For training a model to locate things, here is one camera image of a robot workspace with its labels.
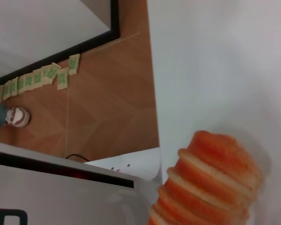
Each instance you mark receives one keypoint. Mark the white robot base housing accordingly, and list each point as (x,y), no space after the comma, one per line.
(61,194)

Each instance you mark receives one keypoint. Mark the white brown sneaker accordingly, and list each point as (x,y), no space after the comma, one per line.
(17,117)

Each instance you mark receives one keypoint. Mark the orange striped bread roll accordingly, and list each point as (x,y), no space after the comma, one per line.
(206,182)

